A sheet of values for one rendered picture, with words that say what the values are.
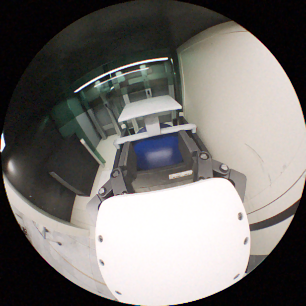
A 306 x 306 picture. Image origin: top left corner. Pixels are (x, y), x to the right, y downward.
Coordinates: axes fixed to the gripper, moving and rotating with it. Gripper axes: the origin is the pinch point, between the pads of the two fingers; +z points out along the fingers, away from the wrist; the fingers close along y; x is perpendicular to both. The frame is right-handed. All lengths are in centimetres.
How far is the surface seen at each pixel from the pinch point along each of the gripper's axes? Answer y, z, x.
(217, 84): 15.3, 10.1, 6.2
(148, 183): -4.2, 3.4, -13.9
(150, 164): -4.3, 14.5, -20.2
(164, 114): 11, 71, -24
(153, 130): -0.2, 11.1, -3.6
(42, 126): -60, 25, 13
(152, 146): -1.7, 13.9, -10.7
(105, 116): -43, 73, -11
